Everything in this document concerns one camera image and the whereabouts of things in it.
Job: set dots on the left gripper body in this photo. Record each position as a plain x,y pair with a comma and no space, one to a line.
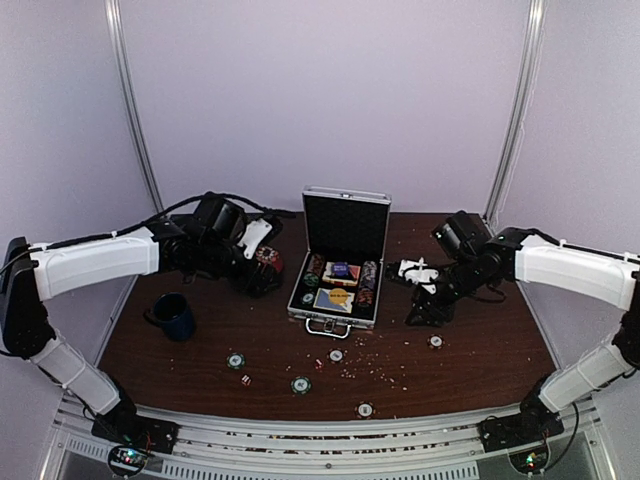
213,260

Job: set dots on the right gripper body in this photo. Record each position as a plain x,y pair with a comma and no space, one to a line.
466,278

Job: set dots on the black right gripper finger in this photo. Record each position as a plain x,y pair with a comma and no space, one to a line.
440,318
416,317

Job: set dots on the red card deck box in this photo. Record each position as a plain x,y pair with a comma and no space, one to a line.
349,282

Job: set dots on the purple small blind button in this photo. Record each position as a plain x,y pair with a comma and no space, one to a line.
340,270

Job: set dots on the aluminium poker case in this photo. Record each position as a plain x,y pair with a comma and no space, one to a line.
341,225

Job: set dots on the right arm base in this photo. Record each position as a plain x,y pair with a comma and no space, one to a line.
525,433

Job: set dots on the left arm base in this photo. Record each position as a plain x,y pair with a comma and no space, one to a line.
136,438

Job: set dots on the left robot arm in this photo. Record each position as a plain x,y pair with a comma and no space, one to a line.
35,275

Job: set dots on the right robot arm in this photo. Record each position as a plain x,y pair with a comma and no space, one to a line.
585,300

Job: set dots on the red white chip right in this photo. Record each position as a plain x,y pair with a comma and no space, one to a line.
435,342

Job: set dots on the red white chip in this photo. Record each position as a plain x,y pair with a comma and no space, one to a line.
364,410
435,342

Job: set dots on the dark blue mug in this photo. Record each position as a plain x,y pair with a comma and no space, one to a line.
173,315

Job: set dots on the purple chip stack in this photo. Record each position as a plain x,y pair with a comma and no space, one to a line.
367,285

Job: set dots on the red floral plate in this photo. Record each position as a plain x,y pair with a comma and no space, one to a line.
269,256

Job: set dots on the yellow big blind button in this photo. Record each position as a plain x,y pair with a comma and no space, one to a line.
338,296

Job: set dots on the white chip centre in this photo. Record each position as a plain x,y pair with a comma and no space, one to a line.
336,355

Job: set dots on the blue card deck box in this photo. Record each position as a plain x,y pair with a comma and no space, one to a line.
322,302

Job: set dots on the red white chip front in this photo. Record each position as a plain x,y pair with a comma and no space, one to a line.
364,410

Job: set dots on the green chip left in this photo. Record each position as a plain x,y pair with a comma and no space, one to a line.
235,361

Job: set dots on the green chip stack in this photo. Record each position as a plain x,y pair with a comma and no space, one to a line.
308,282

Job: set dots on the orange black chip stack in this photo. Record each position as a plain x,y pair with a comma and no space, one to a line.
314,268

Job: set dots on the green chip centre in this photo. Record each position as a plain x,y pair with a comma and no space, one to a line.
301,385

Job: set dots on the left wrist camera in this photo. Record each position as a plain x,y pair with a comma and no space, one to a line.
218,221

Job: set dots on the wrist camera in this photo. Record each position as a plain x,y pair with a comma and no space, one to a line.
218,221
419,242

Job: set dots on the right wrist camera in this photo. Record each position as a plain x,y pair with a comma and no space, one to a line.
419,242

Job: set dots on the aluminium front rail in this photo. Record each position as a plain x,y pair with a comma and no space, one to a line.
211,447

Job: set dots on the left aluminium frame post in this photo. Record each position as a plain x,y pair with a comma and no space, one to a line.
118,40

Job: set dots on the aluminium frame post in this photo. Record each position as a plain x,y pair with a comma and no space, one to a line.
118,40
524,92

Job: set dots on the right aluminium frame post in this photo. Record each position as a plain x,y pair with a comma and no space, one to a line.
524,92

